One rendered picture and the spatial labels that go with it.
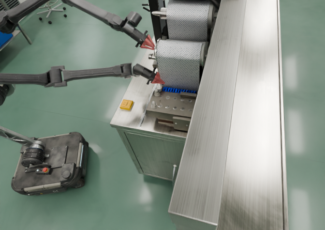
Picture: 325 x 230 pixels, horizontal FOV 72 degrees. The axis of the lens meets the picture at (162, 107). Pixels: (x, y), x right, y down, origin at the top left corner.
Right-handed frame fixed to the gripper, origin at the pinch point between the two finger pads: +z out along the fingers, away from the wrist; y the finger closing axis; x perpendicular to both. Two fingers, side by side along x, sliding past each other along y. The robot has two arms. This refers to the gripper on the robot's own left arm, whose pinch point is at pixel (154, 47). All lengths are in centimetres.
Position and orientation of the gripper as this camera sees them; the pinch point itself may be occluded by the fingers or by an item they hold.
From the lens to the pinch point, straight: 133.6
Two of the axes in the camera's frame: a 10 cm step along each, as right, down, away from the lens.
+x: 5.0, -4.1, -7.7
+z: 8.1, 5.3, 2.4
